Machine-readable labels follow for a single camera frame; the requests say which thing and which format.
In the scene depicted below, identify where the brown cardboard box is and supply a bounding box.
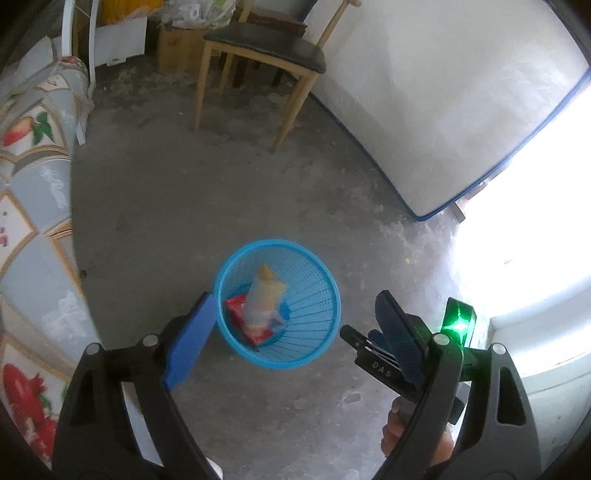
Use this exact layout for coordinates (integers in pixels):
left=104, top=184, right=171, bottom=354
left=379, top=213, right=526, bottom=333
left=157, top=25, right=209, bottom=73

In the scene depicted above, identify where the fruit pattern tablecloth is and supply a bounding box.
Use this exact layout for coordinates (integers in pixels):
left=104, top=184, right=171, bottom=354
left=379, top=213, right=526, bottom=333
left=1, top=56, right=99, bottom=465

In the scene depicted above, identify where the person's right hand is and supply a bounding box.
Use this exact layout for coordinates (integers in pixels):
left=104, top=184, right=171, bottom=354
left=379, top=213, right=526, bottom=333
left=380, top=397, right=456, bottom=471

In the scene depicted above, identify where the red snack bag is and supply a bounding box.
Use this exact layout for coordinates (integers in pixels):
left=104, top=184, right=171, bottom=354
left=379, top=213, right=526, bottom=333
left=224, top=294, right=287, bottom=349

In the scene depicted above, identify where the beige paper wrapper trash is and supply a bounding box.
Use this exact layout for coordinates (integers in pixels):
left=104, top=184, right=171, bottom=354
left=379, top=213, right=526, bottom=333
left=245, top=264, right=287, bottom=312

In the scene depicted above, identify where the white cardboard box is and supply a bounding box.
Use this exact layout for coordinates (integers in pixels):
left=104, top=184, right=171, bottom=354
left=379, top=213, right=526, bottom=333
left=94, top=17, right=147, bottom=66

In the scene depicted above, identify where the white metal frame shelf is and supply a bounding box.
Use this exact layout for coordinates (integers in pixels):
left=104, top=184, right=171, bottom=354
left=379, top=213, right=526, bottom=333
left=61, top=0, right=100, bottom=146

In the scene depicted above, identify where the wooden chair black seat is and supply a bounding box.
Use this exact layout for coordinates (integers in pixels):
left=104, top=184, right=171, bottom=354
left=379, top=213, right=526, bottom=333
left=194, top=0, right=362, bottom=153

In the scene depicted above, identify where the blue plastic waste basket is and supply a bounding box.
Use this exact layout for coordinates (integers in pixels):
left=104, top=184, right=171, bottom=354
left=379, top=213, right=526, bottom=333
left=213, top=239, right=342, bottom=370

